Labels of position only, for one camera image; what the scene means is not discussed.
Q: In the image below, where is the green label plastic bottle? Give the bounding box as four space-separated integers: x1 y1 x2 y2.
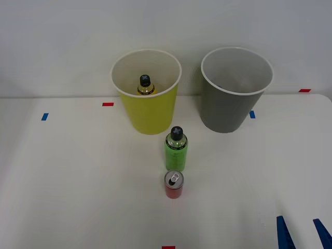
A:
163 126 188 172

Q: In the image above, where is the red drink can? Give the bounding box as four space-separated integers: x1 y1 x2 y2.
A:
164 170 185 200

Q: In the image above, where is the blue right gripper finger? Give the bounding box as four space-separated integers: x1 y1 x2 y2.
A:
276 215 297 249
312 218 332 249

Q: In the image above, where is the grey plastic waste bin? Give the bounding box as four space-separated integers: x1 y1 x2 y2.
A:
200 46 274 134

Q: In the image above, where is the yellow-green plastic waste bin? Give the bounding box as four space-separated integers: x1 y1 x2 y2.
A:
110 48 183 135

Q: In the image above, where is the yellow label plastic bottle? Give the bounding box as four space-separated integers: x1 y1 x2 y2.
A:
136 74 158 95

